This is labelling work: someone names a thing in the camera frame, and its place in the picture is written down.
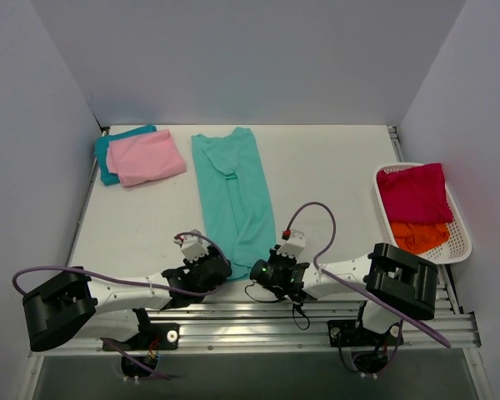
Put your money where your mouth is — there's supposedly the mint green t shirt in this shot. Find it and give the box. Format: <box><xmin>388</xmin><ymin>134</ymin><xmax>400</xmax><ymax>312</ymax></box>
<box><xmin>191</xmin><ymin>127</ymin><xmax>276</xmax><ymax>281</ymax></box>

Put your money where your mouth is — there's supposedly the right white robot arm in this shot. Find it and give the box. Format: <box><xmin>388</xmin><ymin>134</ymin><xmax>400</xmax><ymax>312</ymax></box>
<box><xmin>250</xmin><ymin>243</ymin><xmax>446</xmax><ymax>344</ymax></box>

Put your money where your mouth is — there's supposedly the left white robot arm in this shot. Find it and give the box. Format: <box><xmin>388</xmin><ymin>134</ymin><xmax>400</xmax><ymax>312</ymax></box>
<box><xmin>22</xmin><ymin>246</ymin><xmax>232</xmax><ymax>352</ymax></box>

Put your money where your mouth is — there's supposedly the pink folded t shirt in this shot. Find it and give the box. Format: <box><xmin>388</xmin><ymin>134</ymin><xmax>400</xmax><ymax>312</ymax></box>
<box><xmin>106</xmin><ymin>130</ymin><xmax>187</xmax><ymax>188</ymax></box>

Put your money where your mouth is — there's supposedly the orange t shirt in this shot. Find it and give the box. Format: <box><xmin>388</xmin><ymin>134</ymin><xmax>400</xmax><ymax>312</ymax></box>
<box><xmin>391</xmin><ymin>222</ymin><xmax>450</xmax><ymax>254</ymax></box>

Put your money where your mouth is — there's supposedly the magenta t shirt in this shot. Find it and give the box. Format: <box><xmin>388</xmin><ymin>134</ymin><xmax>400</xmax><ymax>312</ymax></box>
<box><xmin>376</xmin><ymin>163</ymin><xmax>453</xmax><ymax>225</ymax></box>

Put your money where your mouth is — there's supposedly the teal folded t shirt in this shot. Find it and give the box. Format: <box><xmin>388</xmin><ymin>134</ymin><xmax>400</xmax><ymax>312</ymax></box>
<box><xmin>94</xmin><ymin>125</ymin><xmax>157</xmax><ymax>186</ymax></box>

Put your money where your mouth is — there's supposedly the white plastic basket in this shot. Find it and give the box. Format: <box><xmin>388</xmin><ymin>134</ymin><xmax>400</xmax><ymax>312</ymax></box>
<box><xmin>372</xmin><ymin>162</ymin><xmax>472</xmax><ymax>264</ymax></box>

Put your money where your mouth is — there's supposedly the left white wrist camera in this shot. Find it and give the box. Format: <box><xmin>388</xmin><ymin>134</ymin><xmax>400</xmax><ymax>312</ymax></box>
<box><xmin>173</xmin><ymin>229</ymin><xmax>209</xmax><ymax>263</ymax></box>

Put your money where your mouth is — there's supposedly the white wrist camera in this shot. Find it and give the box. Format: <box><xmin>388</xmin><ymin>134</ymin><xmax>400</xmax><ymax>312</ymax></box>
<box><xmin>173</xmin><ymin>229</ymin><xmax>209</xmax><ymax>263</ymax></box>
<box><xmin>277</xmin><ymin>229</ymin><xmax>306</xmax><ymax>259</ymax></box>

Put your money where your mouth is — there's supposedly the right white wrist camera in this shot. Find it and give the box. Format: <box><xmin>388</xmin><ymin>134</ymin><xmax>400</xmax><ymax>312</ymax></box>
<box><xmin>277</xmin><ymin>229</ymin><xmax>306</xmax><ymax>259</ymax></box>

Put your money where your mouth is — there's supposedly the thin black cable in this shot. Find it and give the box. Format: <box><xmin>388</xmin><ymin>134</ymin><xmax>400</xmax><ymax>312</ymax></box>
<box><xmin>244</xmin><ymin>281</ymin><xmax>312</xmax><ymax>330</ymax></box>

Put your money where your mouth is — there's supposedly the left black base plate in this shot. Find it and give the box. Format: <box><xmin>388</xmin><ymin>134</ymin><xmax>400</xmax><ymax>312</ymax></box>
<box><xmin>108</xmin><ymin>322</ymin><xmax>180</xmax><ymax>352</ymax></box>

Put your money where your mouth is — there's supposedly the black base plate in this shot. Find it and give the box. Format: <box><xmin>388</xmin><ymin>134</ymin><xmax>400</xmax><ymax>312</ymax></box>
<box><xmin>327</xmin><ymin>319</ymin><xmax>404</xmax><ymax>348</ymax></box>
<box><xmin>108</xmin><ymin>322</ymin><xmax>180</xmax><ymax>352</ymax></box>

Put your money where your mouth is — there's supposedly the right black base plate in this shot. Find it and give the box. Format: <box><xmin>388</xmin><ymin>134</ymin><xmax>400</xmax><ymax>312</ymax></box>
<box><xmin>327</xmin><ymin>319</ymin><xmax>404</xmax><ymax>348</ymax></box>

